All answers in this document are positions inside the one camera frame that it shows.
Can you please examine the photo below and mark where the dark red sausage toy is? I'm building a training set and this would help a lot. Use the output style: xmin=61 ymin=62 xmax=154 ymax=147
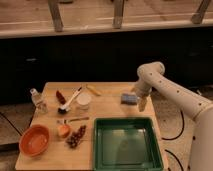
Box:
xmin=56 ymin=90 xmax=66 ymax=104

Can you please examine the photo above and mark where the metal spoon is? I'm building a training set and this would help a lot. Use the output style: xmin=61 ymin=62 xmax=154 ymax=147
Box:
xmin=56 ymin=117 xmax=89 ymax=124

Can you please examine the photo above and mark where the yellow banana toy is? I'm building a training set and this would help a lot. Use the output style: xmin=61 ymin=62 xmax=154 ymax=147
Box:
xmin=86 ymin=85 xmax=101 ymax=96

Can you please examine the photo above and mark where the wooden post middle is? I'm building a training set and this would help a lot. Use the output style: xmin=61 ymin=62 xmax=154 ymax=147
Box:
xmin=113 ymin=0 xmax=124 ymax=29

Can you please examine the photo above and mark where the white plastic cup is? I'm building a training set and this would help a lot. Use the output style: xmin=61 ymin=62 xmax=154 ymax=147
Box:
xmin=76 ymin=93 xmax=91 ymax=110

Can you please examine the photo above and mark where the purple grape bunch toy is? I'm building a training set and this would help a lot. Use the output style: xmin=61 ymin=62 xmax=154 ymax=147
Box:
xmin=66 ymin=125 xmax=86 ymax=148

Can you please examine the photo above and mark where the wooden post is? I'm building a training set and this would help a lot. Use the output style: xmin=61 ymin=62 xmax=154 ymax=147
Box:
xmin=113 ymin=0 xmax=124 ymax=29
xmin=191 ymin=0 xmax=212 ymax=24
xmin=48 ymin=0 xmax=63 ymax=32

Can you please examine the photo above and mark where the clear plastic bottle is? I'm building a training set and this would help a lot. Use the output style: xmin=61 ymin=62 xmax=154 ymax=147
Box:
xmin=30 ymin=88 xmax=48 ymax=113

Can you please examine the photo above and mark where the orange bowl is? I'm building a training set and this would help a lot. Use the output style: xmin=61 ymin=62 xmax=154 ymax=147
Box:
xmin=19 ymin=124 xmax=50 ymax=157

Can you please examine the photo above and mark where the black cable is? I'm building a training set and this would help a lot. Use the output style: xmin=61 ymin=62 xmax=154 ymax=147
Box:
xmin=161 ymin=109 xmax=185 ymax=171

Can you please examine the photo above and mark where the green plastic tray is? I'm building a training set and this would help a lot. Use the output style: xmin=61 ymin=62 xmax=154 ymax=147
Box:
xmin=93 ymin=117 xmax=164 ymax=171

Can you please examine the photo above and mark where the wooden post left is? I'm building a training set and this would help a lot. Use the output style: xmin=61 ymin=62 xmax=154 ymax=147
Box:
xmin=48 ymin=0 xmax=63 ymax=32

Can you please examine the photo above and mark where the blue-grey sponge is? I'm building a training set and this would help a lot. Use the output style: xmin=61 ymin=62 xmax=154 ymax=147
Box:
xmin=121 ymin=94 xmax=137 ymax=105

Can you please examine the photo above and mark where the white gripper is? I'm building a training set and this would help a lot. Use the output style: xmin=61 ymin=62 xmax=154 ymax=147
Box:
xmin=133 ymin=79 xmax=152 ymax=112

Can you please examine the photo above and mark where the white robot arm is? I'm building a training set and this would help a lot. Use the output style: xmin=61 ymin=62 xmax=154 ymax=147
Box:
xmin=134 ymin=62 xmax=213 ymax=171

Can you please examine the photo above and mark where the wooden post right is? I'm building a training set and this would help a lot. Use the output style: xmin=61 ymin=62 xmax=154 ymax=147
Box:
xmin=191 ymin=0 xmax=212 ymax=24

